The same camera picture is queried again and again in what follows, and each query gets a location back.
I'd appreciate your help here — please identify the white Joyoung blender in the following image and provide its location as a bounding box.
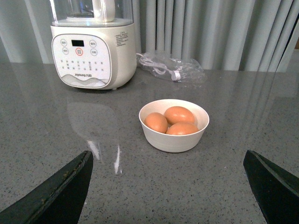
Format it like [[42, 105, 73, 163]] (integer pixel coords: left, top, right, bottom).
[[49, 0, 137, 91]]

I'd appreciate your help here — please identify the brown egg in bowl left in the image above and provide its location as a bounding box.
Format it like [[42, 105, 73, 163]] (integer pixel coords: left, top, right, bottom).
[[144, 112, 168, 133]]

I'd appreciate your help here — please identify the brown egg in bowl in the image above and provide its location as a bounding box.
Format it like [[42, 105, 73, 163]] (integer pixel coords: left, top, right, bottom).
[[164, 106, 195, 125], [166, 122, 199, 135], [144, 112, 168, 133]]

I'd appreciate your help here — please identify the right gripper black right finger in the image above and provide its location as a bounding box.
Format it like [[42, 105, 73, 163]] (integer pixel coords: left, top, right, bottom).
[[243, 150, 299, 224]]

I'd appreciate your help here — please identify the white ceramic bowl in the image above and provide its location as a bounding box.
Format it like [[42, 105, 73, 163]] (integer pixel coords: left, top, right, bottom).
[[139, 99, 210, 153]]

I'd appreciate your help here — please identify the clear plastic bag with cable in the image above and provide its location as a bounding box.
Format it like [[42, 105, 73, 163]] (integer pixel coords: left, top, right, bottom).
[[136, 51, 206, 84]]

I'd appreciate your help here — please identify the brown egg in bowl back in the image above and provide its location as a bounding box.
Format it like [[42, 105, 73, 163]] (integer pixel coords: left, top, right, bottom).
[[164, 106, 195, 125]]

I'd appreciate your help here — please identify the brown egg in bowl front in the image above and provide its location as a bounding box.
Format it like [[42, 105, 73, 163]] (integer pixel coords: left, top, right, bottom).
[[166, 122, 199, 135]]

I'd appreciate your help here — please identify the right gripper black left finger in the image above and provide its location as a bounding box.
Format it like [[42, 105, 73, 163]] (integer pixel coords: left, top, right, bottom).
[[0, 151, 93, 224]]

